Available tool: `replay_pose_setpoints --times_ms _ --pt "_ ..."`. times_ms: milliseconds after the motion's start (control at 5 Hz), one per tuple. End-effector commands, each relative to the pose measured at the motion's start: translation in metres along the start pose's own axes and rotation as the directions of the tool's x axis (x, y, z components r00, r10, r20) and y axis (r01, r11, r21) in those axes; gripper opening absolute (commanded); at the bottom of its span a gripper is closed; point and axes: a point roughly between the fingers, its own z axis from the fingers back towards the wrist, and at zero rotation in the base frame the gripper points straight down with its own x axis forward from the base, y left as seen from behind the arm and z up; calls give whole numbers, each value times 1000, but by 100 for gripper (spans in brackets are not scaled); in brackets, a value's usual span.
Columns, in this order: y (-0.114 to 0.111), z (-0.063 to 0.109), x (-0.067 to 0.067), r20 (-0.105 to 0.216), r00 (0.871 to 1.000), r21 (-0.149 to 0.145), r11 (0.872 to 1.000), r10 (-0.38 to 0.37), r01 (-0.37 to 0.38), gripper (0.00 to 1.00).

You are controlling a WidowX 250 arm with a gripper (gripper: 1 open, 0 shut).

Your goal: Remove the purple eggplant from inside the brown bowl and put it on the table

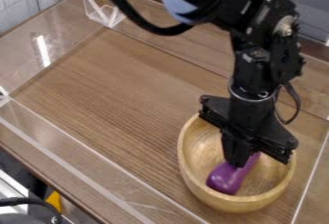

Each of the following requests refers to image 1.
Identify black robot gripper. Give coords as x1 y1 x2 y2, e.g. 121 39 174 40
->
200 88 299 167

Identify purple toy eggplant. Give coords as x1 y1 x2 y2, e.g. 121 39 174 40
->
206 153 261 195

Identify brown wooden bowl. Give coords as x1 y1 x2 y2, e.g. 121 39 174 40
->
178 114 297 213

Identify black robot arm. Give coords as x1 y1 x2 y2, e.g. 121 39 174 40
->
113 0 305 167

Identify yellow object under table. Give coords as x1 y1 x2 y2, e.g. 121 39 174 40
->
47 191 63 212

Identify clear acrylic tray wall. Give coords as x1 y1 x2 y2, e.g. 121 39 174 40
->
0 0 329 224

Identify clear acrylic corner bracket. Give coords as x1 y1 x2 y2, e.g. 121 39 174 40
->
82 0 126 29

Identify black cable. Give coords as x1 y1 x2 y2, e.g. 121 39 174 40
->
0 198 62 224

